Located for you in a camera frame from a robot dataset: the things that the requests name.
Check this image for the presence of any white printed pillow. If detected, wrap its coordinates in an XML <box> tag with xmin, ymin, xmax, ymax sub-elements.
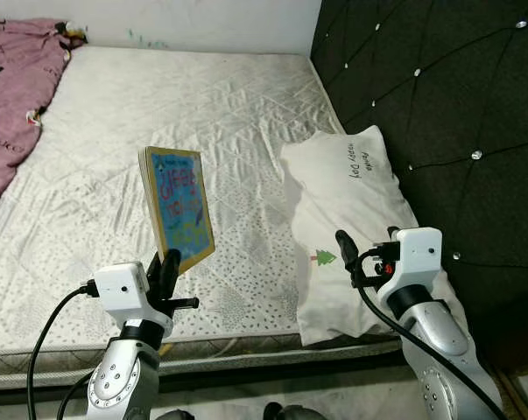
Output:
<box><xmin>279</xmin><ymin>125</ymin><xmax>470</xmax><ymax>347</ymax></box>

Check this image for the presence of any colourful children's board book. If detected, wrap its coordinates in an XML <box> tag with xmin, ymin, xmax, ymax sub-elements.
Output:
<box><xmin>138</xmin><ymin>146</ymin><xmax>216</xmax><ymax>277</ymax></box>

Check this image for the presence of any pink cartoon mouse blanket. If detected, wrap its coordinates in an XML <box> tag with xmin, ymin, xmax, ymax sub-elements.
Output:
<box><xmin>0</xmin><ymin>17</ymin><xmax>89</xmax><ymax>224</ymax></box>

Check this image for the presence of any dark bed base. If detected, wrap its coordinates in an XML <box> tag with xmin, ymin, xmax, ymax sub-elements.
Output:
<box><xmin>0</xmin><ymin>350</ymin><xmax>405</xmax><ymax>412</ymax></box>

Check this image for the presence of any black tufted headboard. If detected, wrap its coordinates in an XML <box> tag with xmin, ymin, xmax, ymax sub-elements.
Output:
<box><xmin>309</xmin><ymin>0</ymin><xmax>528</xmax><ymax>368</ymax></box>

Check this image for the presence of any grey right robot leg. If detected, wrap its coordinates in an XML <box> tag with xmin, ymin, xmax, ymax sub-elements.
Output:
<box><xmin>264</xmin><ymin>402</ymin><xmax>330</xmax><ymax>420</ymax></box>

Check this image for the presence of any white quilted mattress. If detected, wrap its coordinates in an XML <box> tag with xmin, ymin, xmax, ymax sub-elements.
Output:
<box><xmin>0</xmin><ymin>45</ymin><xmax>405</xmax><ymax>390</ymax></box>

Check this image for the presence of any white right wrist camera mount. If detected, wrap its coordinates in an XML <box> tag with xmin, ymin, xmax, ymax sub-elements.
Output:
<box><xmin>388</xmin><ymin>227</ymin><xmax>445</xmax><ymax>294</ymax></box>

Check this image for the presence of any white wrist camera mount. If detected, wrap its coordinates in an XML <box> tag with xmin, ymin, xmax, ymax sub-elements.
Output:
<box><xmin>93</xmin><ymin>262</ymin><xmax>172</xmax><ymax>329</ymax></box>
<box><xmin>388</xmin><ymin>227</ymin><xmax>445</xmax><ymax>294</ymax></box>

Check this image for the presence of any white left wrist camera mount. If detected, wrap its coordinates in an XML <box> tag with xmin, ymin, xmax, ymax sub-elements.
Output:
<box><xmin>93</xmin><ymin>262</ymin><xmax>172</xmax><ymax>329</ymax></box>

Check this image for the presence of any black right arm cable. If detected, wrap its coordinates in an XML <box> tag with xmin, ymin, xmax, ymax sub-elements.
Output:
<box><xmin>356</xmin><ymin>271</ymin><xmax>510</xmax><ymax>420</ymax></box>

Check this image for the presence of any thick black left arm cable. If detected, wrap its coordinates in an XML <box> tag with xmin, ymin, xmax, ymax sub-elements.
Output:
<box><xmin>27</xmin><ymin>282</ymin><xmax>102</xmax><ymax>420</ymax></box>

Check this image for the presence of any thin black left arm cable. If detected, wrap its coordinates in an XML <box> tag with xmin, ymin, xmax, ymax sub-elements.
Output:
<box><xmin>58</xmin><ymin>372</ymin><xmax>98</xmax><ymax>420</ymax></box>

